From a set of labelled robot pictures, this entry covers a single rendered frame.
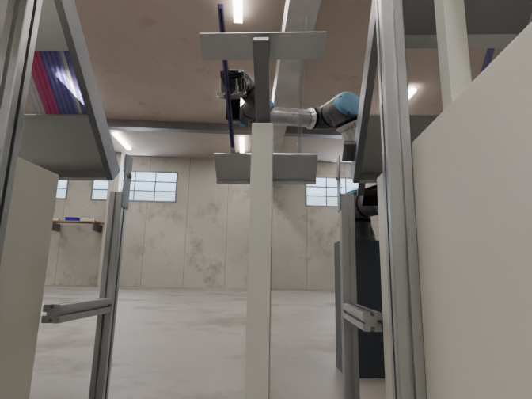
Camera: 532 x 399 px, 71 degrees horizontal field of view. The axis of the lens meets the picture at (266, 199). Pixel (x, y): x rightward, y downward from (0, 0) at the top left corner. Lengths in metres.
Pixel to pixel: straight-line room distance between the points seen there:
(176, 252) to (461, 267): 10.93
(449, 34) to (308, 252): 10.78
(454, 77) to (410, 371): 0.44
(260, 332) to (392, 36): 0.72
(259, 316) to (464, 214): 0.62
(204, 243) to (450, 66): 10.79
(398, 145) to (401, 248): 0.18
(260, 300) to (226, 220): 10.29
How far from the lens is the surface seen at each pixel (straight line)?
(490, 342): 0.48
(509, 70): 0.45
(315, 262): 11.31
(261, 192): 1.00
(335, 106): 1.61
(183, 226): 11.36
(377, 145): 1.17
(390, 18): 0.80
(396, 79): 0.73
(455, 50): 0.62
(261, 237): 0.98
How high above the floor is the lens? 0.39
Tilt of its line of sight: 11 degrees up
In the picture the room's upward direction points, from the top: 1 degrees clockwise
